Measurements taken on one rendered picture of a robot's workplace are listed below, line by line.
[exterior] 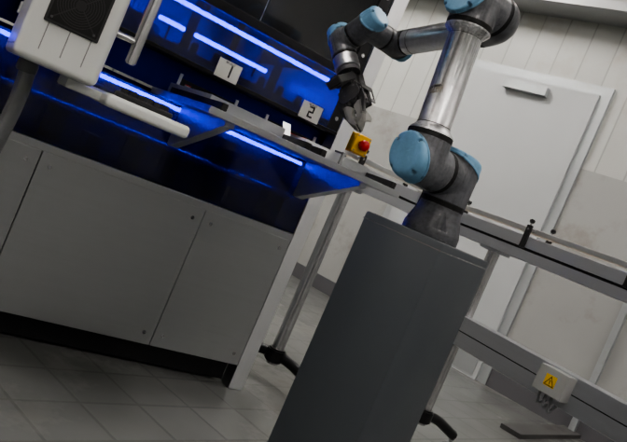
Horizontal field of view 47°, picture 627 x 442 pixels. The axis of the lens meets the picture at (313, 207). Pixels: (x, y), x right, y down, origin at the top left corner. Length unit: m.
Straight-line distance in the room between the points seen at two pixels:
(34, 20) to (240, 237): 1.15
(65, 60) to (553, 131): 4.11
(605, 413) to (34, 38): 1.97
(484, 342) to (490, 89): 3.06
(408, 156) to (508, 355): 1.23
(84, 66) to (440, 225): 0.92
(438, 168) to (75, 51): 0.87
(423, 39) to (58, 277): 1.29
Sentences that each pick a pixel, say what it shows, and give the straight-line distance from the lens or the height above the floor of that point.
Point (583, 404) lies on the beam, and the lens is 2.59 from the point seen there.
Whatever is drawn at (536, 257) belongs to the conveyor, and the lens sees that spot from 2.78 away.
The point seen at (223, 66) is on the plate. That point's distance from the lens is 2.34.
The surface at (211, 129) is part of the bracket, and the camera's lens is 2.05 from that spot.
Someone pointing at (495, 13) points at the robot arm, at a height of 1.36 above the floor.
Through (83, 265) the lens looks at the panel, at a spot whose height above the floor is 0.29.
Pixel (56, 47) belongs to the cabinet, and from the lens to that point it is 1.63.
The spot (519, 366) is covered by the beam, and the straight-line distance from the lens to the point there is 2.75.
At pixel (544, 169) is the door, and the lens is 5.21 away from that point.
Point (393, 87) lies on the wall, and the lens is 6.14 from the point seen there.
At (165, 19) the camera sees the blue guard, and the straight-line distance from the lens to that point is 2.27.
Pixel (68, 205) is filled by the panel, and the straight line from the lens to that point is 2.26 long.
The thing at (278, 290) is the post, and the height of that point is 0.39.
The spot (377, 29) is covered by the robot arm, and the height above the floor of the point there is 1.27.
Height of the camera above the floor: 0.80
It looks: 2 degrees down
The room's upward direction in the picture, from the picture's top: 23 degrees clockwise
